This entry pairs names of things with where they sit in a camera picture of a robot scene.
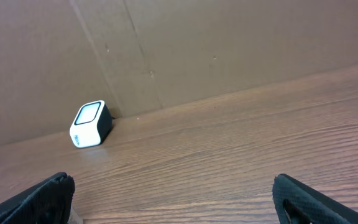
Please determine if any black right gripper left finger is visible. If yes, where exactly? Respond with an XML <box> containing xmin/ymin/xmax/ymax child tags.
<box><xmin>0</xmin><ymin>172</ymin><xmax>75</xmax><ymax>224</ymax></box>

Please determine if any brown cardboard backdrop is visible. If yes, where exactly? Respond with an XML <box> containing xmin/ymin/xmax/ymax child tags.
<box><xmin>0</xmin><ymin>0</ymin><xmax>358</xmax><ymax>146</ymax></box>

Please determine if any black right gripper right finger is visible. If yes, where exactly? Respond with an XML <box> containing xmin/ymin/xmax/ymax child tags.
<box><xmin>272</xmin><ymin>174</ymin><xmax>358</xmax><ymax>224</ymax></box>

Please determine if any white barcode scanner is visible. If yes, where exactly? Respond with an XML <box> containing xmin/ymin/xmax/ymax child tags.
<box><xmin>69</xmin><ymin>100</ymin><xmax>113</xmax><ymax>148</ymax></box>

